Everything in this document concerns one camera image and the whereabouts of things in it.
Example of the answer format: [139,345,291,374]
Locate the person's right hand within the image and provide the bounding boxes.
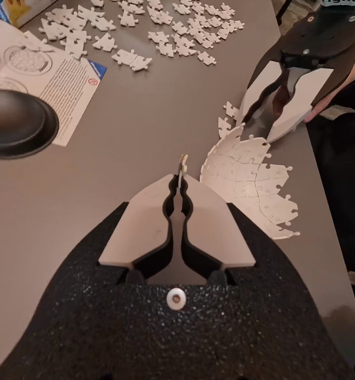
[304,39,355,123]

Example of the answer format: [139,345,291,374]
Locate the pile of white puzzle pieces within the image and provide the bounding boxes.
[38,0,245,72]

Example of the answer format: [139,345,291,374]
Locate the paper puzzle leaflet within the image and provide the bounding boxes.
[0,13,107,147]

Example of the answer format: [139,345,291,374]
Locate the colourful puzzle piece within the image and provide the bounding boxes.
[176,154,189,190]

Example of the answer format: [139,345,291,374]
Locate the blue puzzle box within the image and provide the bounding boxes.
[0,0,59,29]

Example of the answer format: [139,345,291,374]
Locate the person's dark trousers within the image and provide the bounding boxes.
[307,113,355,287]

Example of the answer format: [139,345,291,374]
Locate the white puzzle piece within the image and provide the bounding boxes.
[223,101,241,121]
[218,117,232,139]

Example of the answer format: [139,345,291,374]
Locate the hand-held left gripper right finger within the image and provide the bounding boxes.
[180,175,257,266]

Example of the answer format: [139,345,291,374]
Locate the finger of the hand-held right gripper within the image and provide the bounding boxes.
[266,68,334,143]
[235,60,285,126]

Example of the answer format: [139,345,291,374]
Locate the partly built puzzle ball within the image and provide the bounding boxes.
[200,123,301,240]

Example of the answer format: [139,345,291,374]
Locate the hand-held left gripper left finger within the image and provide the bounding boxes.
[98,175,178,267]

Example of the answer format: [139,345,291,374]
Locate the black round ball stand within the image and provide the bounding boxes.
[0,90,60,160]

